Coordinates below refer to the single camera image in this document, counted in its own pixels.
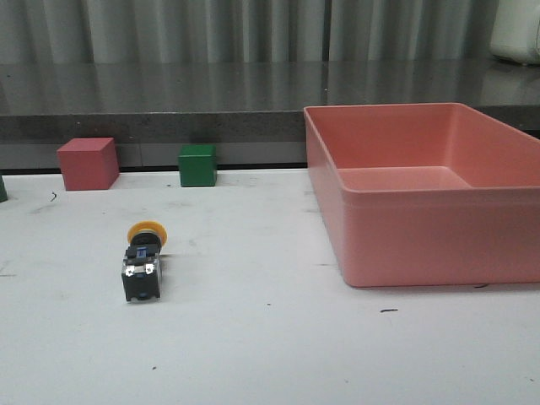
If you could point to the yellow push button switch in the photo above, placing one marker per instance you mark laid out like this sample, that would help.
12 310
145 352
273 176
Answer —
141 271

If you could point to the right green cube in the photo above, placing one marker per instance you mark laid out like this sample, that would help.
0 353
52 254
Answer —
197 164

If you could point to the green cube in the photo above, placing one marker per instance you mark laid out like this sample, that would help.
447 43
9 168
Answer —
3 191
197 164

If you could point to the grey stone counter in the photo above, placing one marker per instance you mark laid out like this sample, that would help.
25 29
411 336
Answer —
251 112

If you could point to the pink plastic bin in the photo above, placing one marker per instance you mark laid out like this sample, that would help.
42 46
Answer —
425 194

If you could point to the far pink cube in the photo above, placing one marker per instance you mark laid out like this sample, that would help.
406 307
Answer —
88 164

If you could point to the left green cube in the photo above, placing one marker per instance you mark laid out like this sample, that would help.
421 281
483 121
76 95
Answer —
3 191

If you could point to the grey pleated curtain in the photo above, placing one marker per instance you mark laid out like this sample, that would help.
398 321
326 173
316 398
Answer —
61 32

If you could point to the white appliance on counter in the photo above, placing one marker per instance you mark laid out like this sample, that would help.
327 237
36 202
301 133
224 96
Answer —
515 33

